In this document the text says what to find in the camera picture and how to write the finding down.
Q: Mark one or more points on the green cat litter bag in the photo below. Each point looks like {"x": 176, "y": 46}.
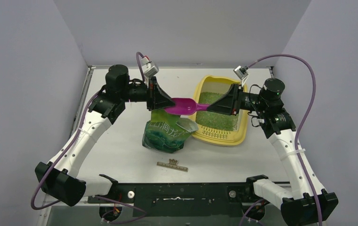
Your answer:
{"x": 167, "y": 132}

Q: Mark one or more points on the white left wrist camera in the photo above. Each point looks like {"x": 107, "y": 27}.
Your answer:
{"x": 150, "y": 69}

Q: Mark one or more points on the green litter granules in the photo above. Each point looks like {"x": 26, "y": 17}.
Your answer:
{"x": 215, "y": 120}

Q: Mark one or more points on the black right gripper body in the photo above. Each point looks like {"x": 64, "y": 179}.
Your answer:
{"x": 235, "y": 100}

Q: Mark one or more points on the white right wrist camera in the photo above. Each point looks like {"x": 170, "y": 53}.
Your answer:
{"x": 242, "y": 73}

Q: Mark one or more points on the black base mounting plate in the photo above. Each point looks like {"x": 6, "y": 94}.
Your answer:
{"x": 185, "y": 199}

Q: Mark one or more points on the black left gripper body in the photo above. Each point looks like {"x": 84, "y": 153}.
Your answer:
{"x": 146, "y": 96}

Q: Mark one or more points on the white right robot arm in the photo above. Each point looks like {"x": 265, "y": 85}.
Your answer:
{"x": 307, "y": 202}

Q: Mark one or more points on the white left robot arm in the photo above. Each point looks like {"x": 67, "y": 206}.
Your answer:
{"x": 58, "y": 177}

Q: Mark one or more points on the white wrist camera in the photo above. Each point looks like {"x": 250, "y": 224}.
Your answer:
{"x": 242, "y": 73}
{"x": 150, "y": 69}

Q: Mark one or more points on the magenta plastic scoop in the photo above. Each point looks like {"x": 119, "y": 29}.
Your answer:
{"x": 185, "y": 106}

